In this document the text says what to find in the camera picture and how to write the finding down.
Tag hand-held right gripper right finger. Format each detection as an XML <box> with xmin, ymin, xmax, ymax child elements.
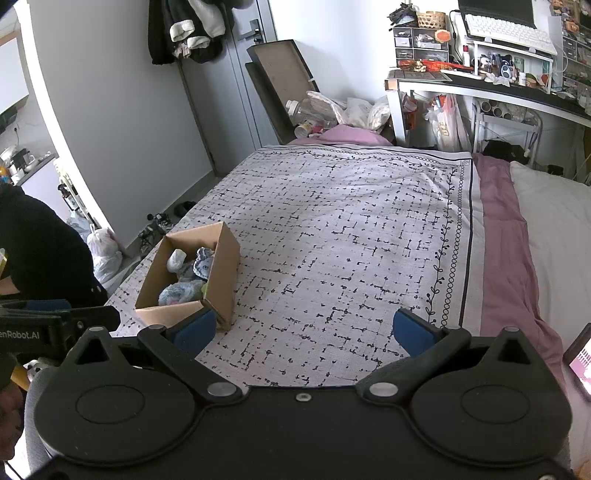
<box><xmin>355</xmin><ymin>308</ymin><xmax>534</xmax><ymax>403</ymax></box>

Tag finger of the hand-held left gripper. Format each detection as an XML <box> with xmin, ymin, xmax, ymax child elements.
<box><xmin>62</xmin><ymin>305</ymin><xmax>122</xmax><ymax>334</ymax></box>

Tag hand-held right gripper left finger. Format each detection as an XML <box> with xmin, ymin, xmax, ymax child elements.
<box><xmin>67</xmin><ymin>307</ymin><xmax>243</xmax><ymax>403</ymax></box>

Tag cardboard box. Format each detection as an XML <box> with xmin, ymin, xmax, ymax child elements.
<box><xmin>134</xmin><ymin>222</ymin><xmax>242</xmax><ymax>332</ymax></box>

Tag grey blue cloth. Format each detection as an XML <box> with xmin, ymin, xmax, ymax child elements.
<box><xmin>178</xmin><ymin>247</ymin><xmax>215</xmax><ymax>282</ymax></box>

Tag white soft pouch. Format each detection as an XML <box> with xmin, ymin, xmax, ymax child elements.
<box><xmin>165</xmin><ymin>249</ymin><xmax>188</xmax><ymax>274</ymax></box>

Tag white plastic floor bag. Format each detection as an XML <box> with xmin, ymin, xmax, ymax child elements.
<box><xmin>87</xmin><ymin>225</ymin><xmax>124</xmax><ymax>283</ymax></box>

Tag person's black clothing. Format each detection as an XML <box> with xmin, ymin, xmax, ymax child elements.
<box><xmin>0</xmin><ymin>184</ymin><xmax>109</xmax><ymax>308</ymax></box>

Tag dark shoes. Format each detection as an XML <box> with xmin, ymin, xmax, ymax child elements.
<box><xmin>137</xmin><ymin>200</ymin><xmax>198</xmax><ymax>257</ymax></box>

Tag pink bed sheet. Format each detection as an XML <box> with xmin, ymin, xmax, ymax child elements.
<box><xmin>287</xmin><ymin>124</ymin><xmax>570</xmax><ymax>393</ymax></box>

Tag black patterned white bedspread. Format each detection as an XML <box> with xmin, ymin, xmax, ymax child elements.
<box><xmin>105</xmin><ymin>145</ymin><xmax>483</xmax><ymax>388</ymax></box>

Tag phone with lit screen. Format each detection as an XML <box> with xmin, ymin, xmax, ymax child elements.
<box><xmin>562</xmin><ymin>322</ymin><xmax>591</xmax><ymax>403</ymax></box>

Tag white duvet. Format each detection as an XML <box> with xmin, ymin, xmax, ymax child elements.
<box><xmin>508</xmin><ymin>161</ymin><xmax>591</xmax><ymax>354</ymax></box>

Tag white hanging shopping bag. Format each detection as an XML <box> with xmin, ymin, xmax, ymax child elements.
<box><xmin>424</xmin><ymin>92</ymin><xmax>472</xmax><ymax>151</ymax></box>

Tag pile of clear plastic bags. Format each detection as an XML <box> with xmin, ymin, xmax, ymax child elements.
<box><xmin>285</xmin><ymin>90</ymin><xmax>393</xmax><ymax>136</ymax></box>

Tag white desk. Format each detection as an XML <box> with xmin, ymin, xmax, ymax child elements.
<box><xmin>385</xmin><ymin>68</ymin><xmax>591</xmax><ymax>149</ymax></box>

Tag grey door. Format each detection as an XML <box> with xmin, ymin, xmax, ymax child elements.
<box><xmin>178</xmin><ymin>0</ymin><xmax>298</xmax><ymax>178</ymax></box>

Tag flat leaning cardboard sheet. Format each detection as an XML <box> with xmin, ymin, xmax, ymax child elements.
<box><xmin>245</xmin><ymin>39</ymin><xmax>322</xmax><ymax>145</ymax></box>

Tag small drawer organizer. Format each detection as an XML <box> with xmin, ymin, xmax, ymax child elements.
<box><xmin>392</xmin><ymin>25</ymin><xmax>451</xmax><ymax>65</ymax></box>

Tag white desk riser shelf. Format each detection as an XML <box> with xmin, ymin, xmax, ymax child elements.
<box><xmin>461</xmin><ymin>39</ymin><xmax>556</xmax><ymax>80</ymax></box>

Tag hanging dark jackets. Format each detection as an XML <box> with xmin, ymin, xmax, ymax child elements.
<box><xmin>148</xmin><ymin>0</ymin><xmax>228</xmax><ymax>66</ymax></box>

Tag woven basket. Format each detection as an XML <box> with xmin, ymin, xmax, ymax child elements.
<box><xmin>417</xmin><ymin>11</ymin><xmax>447</xmax><ymax>31</ymax></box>

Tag white keyboard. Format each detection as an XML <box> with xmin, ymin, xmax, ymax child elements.
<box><xmin>464</xmin><ymin>14</ymin><xmax>558</xmax><ymax>55</ymax></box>

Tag black monitor screen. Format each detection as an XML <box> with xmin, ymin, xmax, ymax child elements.
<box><xmin>457</xmin><ymin>0</ymin><xmax>537</xmax><ymax>27</ymax></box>

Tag white wire rack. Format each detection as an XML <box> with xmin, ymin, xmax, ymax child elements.
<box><xmin>472</xmin><ymin>102</ymin><xmax>542</xmax><ymax>164</ymax></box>

